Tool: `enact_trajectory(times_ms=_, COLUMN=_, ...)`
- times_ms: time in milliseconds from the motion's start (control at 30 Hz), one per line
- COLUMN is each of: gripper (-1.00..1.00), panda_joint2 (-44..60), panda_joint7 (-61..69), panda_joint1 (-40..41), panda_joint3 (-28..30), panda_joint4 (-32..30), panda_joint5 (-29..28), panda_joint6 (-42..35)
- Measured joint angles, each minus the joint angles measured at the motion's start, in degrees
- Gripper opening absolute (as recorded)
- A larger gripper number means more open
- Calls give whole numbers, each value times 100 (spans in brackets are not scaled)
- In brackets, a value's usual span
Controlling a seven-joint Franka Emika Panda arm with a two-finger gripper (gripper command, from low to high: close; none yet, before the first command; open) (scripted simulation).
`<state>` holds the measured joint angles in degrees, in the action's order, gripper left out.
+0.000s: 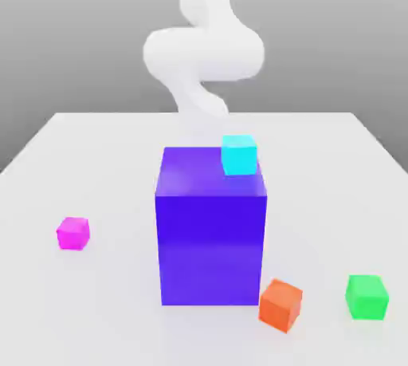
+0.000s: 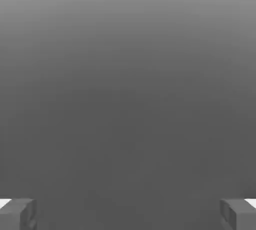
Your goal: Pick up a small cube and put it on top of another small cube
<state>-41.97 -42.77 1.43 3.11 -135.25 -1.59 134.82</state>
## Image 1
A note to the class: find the small orange cube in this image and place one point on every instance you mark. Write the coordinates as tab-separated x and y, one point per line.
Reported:
280	305

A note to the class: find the small green cube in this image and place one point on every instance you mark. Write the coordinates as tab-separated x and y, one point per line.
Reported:
366	297

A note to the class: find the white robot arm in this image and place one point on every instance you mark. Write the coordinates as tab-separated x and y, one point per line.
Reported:
204	50

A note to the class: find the small magenta cube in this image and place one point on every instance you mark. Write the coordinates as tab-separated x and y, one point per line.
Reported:
73	233

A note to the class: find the small cyan cube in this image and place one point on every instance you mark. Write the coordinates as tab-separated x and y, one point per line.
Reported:
239	157

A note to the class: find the large purple box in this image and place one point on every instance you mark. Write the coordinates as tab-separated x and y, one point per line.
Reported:
210	232

